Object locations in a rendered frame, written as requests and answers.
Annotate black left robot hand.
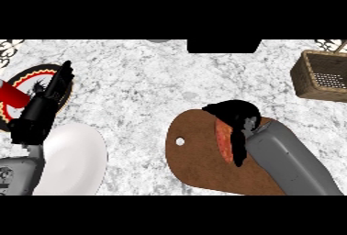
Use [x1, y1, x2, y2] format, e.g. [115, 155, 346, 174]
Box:
[8, 60, 75, 145]

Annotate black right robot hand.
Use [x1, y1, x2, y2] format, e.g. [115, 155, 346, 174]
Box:
[201, 99, 263, 168]

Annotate orange sweet potato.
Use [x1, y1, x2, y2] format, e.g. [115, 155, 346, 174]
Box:
[213, 117, 236, 164]

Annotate brown wooden cutting board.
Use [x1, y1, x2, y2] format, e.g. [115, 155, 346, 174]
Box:
[164, 108, 288, 196]

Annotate brown wicker basket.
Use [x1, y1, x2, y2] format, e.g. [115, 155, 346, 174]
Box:
[290, 39, 347, 103]

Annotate black patterned round plate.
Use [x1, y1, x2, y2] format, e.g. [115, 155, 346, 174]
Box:
[0, 63, 74, 133]

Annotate red can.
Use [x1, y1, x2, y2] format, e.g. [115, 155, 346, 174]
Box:
[0, 80, 31, 109]

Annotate black and white patterned cloth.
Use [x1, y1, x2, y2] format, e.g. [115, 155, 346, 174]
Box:
[313, 39, 347, 53]
[0, 39, 27, 70]

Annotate white oval plate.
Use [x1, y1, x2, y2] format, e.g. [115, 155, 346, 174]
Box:
[31, 122, 109, 196]

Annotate black appliance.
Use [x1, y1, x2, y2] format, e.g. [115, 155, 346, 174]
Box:
[186, 39, 263, 54]

